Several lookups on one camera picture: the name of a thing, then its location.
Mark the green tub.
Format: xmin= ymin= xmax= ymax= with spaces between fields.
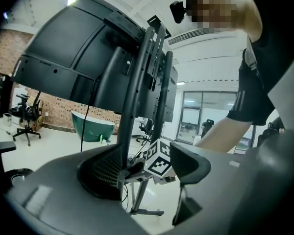
xmin=71 ymin=111 xmax=116 ymax=143

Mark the black head-worn camera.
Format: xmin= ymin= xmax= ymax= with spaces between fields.
xmin=169 ymin=0 xmax=188 ymax=24

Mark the person's right forearm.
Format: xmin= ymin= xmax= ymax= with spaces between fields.
xmin=193 ymin=117 xmax=255 ymax=154

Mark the person's head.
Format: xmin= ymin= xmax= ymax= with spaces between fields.
xmin=186 ymin=0 xmax=263 ymax=42

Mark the black TV power cable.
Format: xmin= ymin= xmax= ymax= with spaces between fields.
xmin=79 ymin=74 xmax=100 ymax=153

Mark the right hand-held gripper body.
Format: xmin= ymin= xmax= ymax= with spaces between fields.
xmin=143 ymin=138 xmax=177 ymax=185

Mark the glass door partition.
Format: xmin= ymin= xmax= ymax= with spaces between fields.
xmin=175 ymin=91 xmax=239 ymax=144

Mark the tall black cabinet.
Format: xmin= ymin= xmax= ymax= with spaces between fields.
xmin=0 ymin=72 xmax=13 ymax=119

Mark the black mesh office chair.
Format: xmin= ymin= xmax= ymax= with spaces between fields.
xmin=0 ymin=141 xmax=35 ymax=188

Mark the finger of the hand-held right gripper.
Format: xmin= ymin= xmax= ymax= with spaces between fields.
xmin=118 ymin=161 xmax=146 ymax=182

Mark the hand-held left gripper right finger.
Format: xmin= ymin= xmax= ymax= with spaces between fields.
xmin=161 ymin=142 xmax=255 ymax=235

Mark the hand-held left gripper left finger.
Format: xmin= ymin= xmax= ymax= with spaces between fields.
xmin=3 ymin=142 xmax=153 ymax=235

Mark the person's black striped shirt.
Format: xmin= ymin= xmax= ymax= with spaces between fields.
xmin=225 ymin=0 xmax=294 ymax=127

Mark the large black TV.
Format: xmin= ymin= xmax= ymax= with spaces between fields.
xmin=11 ymin=0 xmax=179 ymax=123

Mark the white air conditioner vent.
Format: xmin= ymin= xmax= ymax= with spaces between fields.
xmin=166 ymin=28 xmax=212 ymax=47

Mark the small white bin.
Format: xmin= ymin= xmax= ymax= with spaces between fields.
xmin=2 ymin=113 xmax=14 ymax=127

